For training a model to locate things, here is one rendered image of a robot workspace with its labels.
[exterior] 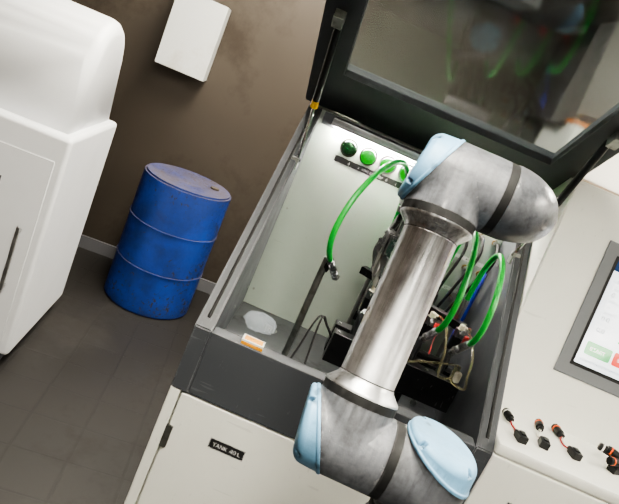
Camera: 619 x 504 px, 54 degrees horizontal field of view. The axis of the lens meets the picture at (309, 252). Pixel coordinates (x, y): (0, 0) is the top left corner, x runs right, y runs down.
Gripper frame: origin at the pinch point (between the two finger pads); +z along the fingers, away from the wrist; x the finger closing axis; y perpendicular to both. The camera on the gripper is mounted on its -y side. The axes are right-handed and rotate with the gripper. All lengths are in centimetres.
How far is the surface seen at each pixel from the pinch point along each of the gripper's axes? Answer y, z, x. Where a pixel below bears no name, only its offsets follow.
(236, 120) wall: -222, 3, -90
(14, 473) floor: -18, 113, -78
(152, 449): 26, 50, -33
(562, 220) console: -7.5, -31.5, 35.7
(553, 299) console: -3.0, -13.3, 41.6
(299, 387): 26.1, 21.5, -8.9
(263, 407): 26.1, 29.4, -14.3
